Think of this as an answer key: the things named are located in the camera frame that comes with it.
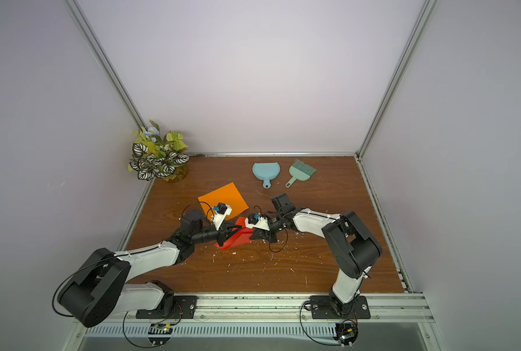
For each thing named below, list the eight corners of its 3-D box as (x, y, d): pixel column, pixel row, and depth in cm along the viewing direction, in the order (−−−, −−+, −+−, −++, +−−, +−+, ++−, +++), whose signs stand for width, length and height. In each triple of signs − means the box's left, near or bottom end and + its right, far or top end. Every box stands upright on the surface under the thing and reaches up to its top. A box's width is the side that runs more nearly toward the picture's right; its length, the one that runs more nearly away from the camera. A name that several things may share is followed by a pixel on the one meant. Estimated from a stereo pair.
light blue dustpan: (252, 188, 108) (251, 184, 106) (253, 166, 118) (253, 162, 116) (280, 188, 108) (280, 184, 106) (279, 165, 118) (279, 161, 116)
